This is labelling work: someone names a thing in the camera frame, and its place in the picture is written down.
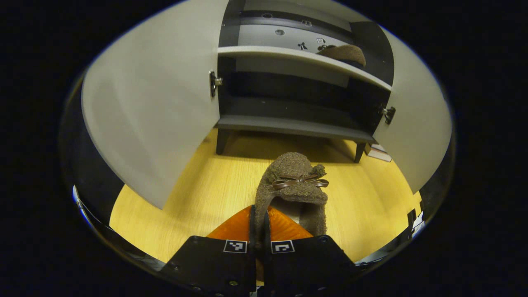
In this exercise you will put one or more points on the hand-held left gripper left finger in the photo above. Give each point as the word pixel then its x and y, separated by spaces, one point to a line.
pixel 214 268

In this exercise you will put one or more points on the grey book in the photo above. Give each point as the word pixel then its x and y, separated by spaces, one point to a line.
pixel 379 156

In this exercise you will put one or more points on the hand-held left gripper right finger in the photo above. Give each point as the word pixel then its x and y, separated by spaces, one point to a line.
pixel 305 266

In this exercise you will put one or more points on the brown fuzzy shoe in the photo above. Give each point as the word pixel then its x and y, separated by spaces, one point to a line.
pixel 293 169
pixel 344 54

